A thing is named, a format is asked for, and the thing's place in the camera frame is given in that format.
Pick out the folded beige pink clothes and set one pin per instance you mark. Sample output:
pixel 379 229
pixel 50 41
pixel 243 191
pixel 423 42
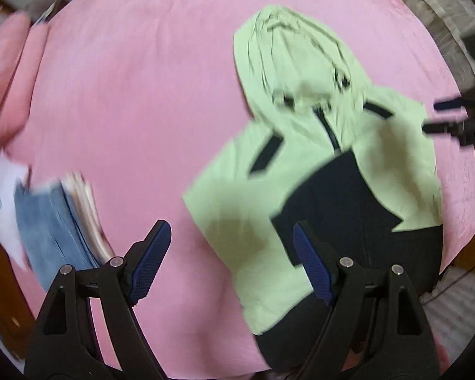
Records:
pixel 87 215

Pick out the pink bed blanket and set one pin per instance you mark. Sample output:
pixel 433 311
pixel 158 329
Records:
pixel 139 95

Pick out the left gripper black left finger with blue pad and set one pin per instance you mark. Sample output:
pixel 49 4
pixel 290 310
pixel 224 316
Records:
pixel 64 342

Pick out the folded blue jeans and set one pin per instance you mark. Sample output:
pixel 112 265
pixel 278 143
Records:
pixel 51 232

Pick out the pink pillow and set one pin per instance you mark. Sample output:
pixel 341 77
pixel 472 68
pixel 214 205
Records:
pixel 22 46

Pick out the brown wooden cabinet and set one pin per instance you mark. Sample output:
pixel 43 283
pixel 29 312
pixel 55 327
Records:
pixel 16 318

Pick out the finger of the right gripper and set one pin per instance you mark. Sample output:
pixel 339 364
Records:
pixel 452 128
pixel 450 104

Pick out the white folded cloth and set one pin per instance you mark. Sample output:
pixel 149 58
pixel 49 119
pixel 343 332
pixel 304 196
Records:
pixel 11 174

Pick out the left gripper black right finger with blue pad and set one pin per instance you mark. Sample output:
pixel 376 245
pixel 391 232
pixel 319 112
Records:
pixel 376 327

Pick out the light green black hooded jacket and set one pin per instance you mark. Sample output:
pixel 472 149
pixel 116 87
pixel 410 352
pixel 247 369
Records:
pixel 325 146

